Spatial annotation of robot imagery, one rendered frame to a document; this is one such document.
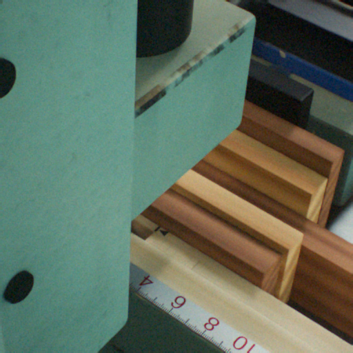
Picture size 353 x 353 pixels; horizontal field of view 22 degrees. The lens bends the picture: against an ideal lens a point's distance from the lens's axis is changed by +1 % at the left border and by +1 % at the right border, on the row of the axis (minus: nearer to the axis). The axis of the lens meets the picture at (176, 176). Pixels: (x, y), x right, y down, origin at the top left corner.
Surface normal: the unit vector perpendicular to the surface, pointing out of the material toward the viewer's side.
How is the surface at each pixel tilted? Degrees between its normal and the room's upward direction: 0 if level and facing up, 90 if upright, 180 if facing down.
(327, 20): 0
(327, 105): 0
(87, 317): 90
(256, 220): 0
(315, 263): 90
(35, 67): 90
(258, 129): 90
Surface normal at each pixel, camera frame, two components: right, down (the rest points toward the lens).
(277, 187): -0.61, 0.54
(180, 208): 0.06, -0.71
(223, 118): 0.79, 0.46
